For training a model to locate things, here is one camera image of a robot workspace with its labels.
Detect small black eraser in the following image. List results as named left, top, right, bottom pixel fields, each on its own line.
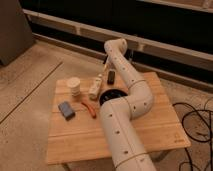
left=107, top=71, right=115, bottom=85

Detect orange chili pepper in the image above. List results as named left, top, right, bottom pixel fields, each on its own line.
left=81, top=102, right=97, bottom=119

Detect white stacked cups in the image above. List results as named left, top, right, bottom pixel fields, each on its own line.
left=66, top=77, right=80, bottom=96

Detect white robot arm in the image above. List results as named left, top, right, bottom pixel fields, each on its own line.
left=100, top=39, right=156, bottom=171

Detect black bowl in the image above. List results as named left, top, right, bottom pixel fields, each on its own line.
left=99, top=89, right=127, bottom=105

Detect blue eraser block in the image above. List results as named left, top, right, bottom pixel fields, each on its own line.
left=58, top=101, right=75, bottom=120

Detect black cables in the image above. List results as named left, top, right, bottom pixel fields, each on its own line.
left=171, top=101, right=213, bottom=171

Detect wooden table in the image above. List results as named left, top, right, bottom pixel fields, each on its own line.
left=46, top=72, right=191, bottom=164

